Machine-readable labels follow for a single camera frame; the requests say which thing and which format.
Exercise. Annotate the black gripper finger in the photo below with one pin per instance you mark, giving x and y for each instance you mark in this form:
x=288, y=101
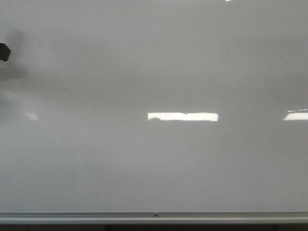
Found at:
x=4, y=52

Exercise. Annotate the white whiteboard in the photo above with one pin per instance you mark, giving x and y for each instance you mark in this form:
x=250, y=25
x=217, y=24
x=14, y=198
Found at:
x=153, y=106

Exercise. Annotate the aluminium whiteboard tray rail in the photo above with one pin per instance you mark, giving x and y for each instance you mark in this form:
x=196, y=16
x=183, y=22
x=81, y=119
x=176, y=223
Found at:
x=156, y=218

